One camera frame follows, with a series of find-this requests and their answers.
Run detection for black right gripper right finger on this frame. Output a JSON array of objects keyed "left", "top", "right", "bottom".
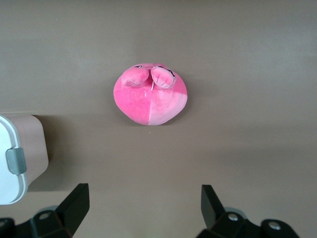
[{"left": 197, "top": 184, "right": 300, "bottom": 238}]

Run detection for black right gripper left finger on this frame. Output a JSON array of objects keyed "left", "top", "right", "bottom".
[{"left": 14, "top": 183, "right": 90, "bottom": 238}]

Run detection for white box lid grey clips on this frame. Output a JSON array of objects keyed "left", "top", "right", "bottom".
[{"left": 0, "top": 115, "right": 28, "bottom": 205}]

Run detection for pink plush toy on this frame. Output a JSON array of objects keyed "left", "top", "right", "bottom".
[{"left": 113, "top": 63, "right": 189, "bottom": 126}]

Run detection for pink plastic box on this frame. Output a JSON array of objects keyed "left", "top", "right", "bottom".
[{"left": 0, "top": 113, "right": 49, "bottom": 192}]

